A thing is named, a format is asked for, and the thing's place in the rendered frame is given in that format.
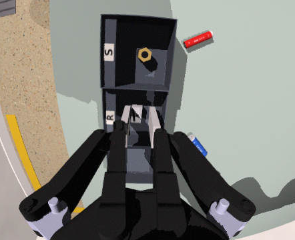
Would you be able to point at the grey rack of three bins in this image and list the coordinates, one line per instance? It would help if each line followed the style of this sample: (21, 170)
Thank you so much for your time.
(127, 80)

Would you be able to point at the blue battery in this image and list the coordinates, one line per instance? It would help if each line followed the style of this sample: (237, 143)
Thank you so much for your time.
(198, 144)

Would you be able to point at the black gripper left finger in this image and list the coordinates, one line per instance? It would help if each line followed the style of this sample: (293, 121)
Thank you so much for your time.
(50, 207)

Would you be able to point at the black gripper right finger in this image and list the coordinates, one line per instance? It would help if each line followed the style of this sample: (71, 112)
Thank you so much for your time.
(224, 206)

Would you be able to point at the gold hex nut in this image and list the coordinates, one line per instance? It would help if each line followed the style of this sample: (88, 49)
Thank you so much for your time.
(144, 54)

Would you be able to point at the red aaa battery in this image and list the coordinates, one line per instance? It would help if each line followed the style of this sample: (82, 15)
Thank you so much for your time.
(198, 39)

